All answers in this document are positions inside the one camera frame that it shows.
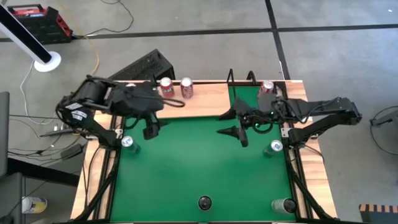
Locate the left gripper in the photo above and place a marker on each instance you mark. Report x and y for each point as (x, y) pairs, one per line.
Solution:
(140, 99)

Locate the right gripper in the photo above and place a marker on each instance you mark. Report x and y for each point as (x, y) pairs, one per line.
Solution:
(261, 113)

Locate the blue Red Bull can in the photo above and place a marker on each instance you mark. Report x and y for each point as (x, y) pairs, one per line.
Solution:
(128, 142)
(275, 147)

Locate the red Coca-Cola can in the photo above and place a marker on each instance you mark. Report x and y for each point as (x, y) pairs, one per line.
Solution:
(266, 87)
(187, 89)

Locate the white Celsius can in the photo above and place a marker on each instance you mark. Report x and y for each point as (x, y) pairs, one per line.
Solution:
(281, 206)
(204, 203)

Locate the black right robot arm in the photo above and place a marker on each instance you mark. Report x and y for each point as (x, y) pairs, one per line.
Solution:
(320, 107)

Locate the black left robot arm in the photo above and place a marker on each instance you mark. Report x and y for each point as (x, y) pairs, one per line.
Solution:
(90, 93)

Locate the green table mat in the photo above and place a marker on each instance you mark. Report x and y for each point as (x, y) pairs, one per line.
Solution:
(202, 174)

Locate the black perforated computer case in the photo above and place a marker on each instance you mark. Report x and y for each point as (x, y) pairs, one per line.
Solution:
(143, 67)

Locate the black power adapter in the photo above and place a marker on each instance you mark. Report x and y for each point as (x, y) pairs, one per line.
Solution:
(71, 151)

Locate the black power strip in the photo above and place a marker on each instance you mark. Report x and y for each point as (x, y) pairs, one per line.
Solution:
(53, 133)

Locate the white and yellow container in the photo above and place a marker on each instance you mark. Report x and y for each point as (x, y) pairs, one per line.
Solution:
(34, 204)

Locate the grey floor stand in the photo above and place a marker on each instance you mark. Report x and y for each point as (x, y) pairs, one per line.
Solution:
(387, 119)

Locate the grey furniture panel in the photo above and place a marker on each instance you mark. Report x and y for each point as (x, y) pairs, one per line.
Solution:
(3, 133)

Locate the red and black tool case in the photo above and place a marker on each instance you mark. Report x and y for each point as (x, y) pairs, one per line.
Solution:
(43, 26)

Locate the white and black floor stand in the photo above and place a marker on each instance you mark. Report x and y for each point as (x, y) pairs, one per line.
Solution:
(21, 35)

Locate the orange black striped box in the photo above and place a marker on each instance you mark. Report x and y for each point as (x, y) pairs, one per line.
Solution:
(377, 214)

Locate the black aluminium table frame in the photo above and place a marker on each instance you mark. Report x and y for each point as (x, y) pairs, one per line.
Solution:
(295, 186)

